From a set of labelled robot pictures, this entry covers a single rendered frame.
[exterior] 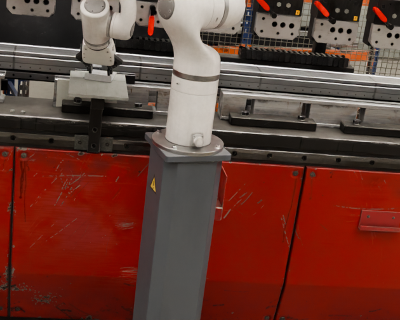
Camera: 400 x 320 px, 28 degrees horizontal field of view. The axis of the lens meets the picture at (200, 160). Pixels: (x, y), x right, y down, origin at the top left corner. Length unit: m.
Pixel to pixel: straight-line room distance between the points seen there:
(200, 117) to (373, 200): 1.03
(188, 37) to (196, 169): 0.34
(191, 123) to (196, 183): 0.16
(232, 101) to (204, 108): 0.73
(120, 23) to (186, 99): 0.45
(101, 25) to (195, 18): 0.51
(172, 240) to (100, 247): 0.70
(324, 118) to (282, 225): 0.40
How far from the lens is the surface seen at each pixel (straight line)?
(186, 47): 1.95
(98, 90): 2.48
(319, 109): 2.81
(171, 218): 2.07
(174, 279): 2.16
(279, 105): 2.77
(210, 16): 1.94
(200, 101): 2.00
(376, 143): 2.78
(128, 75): 2.68
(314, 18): 2.72
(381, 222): 2.91
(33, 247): 2.77
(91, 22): 2.35
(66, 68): 2.93
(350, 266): 2.96
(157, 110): 2.71
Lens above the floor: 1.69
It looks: 20 degrees down
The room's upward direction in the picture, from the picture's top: 7 degrees clockwise
